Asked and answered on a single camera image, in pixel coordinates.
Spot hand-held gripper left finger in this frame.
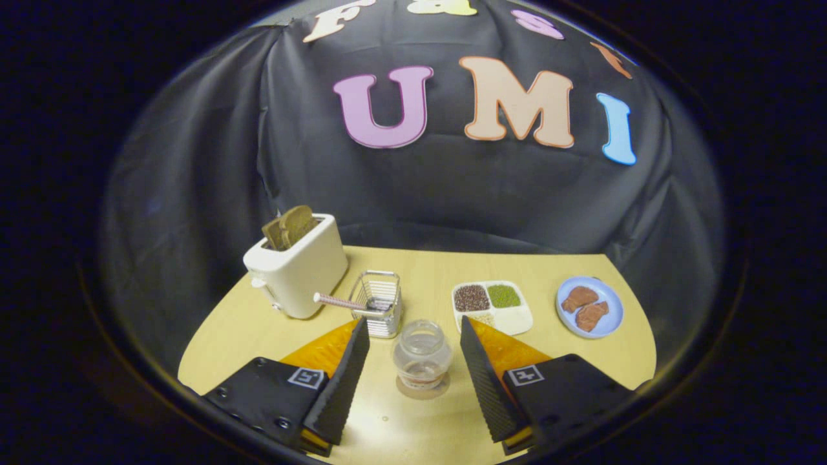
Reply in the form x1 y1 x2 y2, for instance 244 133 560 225
200 316 371 458

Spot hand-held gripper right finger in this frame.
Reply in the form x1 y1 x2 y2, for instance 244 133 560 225
459 315 638 457

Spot clear glass juice bottle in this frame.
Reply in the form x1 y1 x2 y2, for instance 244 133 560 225
393 320 453 391

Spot round cork coaster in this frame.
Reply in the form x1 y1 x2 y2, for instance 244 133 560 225
395 371 452 400

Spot white divided grain tray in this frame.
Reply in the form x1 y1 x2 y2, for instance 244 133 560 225
451 280 534 336

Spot pink striped straw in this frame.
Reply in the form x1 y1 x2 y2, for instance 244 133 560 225
313 292 373 313

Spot white toaster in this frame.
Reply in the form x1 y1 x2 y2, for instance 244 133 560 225
243 213 350 320

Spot brown meat piece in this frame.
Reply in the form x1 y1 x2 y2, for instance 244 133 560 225
561 286 600 314
575 301 610 333

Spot wooden table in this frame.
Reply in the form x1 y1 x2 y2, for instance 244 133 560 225
178 245 658 465

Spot blue plate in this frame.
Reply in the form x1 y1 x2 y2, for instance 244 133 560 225
556 276 625 339

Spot brown toast slice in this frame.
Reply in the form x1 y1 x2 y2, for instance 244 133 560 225
279 205 319 248
262 216 291 252

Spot black backdrop cloth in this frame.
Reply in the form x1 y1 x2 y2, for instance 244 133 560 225
100 0 728 388

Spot metal wire basket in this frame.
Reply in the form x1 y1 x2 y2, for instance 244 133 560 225
349 270 403 339

